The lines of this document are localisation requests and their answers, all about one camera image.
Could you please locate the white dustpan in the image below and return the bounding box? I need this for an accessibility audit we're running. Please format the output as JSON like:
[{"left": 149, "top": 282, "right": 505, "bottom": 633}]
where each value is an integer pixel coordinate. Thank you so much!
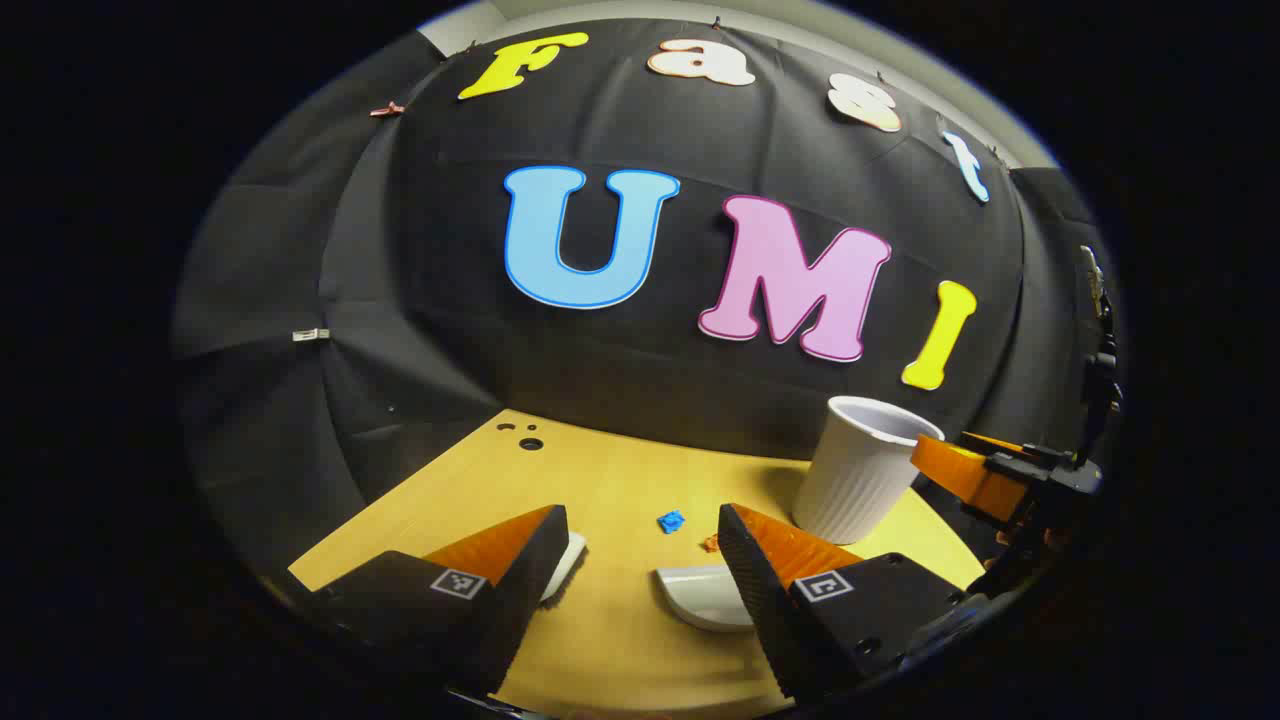
[{"left": 655, "top": 565, "right": 756, "bottom": 633}]

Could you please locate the white ribbed garbage bin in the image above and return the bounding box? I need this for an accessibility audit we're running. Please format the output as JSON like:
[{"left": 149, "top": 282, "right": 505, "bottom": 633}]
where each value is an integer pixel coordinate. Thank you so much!
[{"left": 792, "top": 396, "right": 945, "bottom": 546}]

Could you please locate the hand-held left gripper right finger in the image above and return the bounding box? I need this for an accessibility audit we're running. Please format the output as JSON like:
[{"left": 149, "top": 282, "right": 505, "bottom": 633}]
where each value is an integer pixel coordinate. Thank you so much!
[{"left": 717, "top": 502, "right": 986, "bottom": 706}]

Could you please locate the small white broom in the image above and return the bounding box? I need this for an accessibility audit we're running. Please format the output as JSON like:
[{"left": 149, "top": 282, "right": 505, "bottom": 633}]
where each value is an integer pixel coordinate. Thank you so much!
[{"left": 540, "top": 532, "right": 588, "bottom": 606}]

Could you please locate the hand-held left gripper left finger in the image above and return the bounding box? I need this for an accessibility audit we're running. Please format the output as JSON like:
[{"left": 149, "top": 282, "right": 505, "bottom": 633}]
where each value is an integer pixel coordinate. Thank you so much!
[{"left": 300, "top": 504, "right": 571, "bottom": 698}]

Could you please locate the black backdrop cloth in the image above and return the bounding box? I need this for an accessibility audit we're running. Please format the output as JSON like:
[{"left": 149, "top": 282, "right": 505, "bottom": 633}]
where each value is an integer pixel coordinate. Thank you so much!
[{"left": 170, "top": 18, "right": 1126, "bottom": 591}]

